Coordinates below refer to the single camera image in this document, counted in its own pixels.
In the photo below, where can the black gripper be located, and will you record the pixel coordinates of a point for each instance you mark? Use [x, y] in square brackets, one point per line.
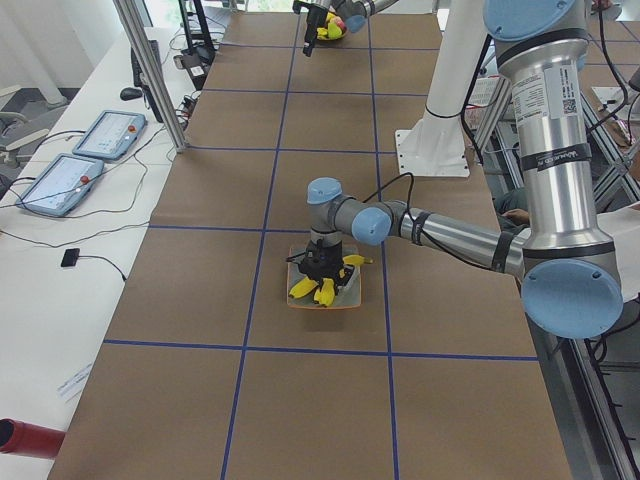
[331, 256]
[313, 21]

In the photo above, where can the yellow banana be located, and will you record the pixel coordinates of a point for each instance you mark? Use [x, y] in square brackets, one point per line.
[303, 288]
[335, 20]
[325, 293]
[357, 260]

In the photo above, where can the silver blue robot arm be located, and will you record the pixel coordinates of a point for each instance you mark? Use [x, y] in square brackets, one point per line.
[566, 264]
[353, 13]

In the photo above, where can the square grey orange-rimmed plate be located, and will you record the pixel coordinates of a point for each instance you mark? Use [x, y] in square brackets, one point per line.
[349, 299]

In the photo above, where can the brown woven fruit basket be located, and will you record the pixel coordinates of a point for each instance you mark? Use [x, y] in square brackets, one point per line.
[330, 33]

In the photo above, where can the brown paper table cover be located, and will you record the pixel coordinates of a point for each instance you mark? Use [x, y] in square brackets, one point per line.
[206, 372]

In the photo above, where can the person in white shirt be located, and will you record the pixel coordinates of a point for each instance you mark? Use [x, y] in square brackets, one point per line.
[620, 220]

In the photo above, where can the black computer mouse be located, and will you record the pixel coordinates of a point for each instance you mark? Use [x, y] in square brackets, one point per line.
[130, 93]

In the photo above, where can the far blue teach pendant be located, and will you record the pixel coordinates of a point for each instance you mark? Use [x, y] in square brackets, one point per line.
[111, 135]

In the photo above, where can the blue teach pendant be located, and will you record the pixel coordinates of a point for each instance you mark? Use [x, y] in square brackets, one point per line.
[61, 186]
[111, 135]

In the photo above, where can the small black box device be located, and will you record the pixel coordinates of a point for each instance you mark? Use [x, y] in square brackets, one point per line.
[70, 257]

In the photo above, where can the near blue teach pendant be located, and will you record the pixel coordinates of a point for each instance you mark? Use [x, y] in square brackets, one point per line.
[61, 186]

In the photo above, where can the red cylinder bottle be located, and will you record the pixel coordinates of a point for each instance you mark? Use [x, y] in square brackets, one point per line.
[25, 439]

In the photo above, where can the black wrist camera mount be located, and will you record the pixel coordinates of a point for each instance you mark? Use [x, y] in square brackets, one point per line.
[299, 5]
[301, 261]

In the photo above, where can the aluminium frame post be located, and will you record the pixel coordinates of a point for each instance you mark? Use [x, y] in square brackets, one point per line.
[151, 71]

